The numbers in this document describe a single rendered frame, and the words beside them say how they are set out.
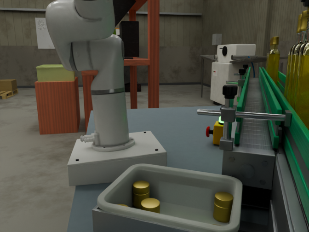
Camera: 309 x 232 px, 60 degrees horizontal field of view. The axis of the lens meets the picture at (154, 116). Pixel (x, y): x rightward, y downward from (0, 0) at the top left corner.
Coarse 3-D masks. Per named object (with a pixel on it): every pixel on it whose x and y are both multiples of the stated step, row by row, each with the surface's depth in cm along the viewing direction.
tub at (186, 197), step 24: (144, 168) 56; (168, 168) 54; (120, 192) 49; (168, 192) 55; (192, 192) 53; (216, 192) 51; (240, 192) 45; (144, 216) 39; (168, 216) 38; (192, 216) 50
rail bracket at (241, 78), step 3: (240, 69) 105; (243, 69) 104; (240, 72) 105; (243, 72) 105; (240, 75) 106; (243, 75) 105; (240, 78) 106; (243, 78) 106; (228, 81) 108; (231, 81) 107; (234, 81) 107; (237, 81) 107; (240, 81) 105; (243, 81) 105; (240, 84) 106; (243, 84) 105; (240, 87) 106; (240, 90) 107; (240, 93) 107; (237, 96) 108; (237, 99) 107
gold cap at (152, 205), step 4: (144, 200) 48; (148, 200) 48; (152, 200) 48; (156, 200) 48; (144, 204) 46; (148, 204) 46; (152, 204) 46; (156, 204) 46; (144, 208) 46; (148, 208) 45; (152, 208) 45; (156, 208) 46; (156, 212) 46
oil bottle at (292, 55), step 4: (296, 48) 61; (292, 52) 62; (292, 56) 62; (292, 60) 62; (292, 64) 62; (292, 68) 62; (292, 72) 62; (288, 76) 66; (288, 80) 66; (288, 84) 65; (288, 88) 64; (288, 92) 64; (288, 96) 64; (288, 100) 64
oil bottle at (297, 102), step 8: (304, 48) 51; (304, 56) 50; (304, 64) 51; (304, 72) 51; (296, 80) 55; (304, 80) 51; (296, 88) 54; (304, 88) 51; (296, 96) 53; (304, 96) 52; (296, 104) 53; (304, 104) 52; (296, 112) 53; (304, 112) 52; (304, 120) 53
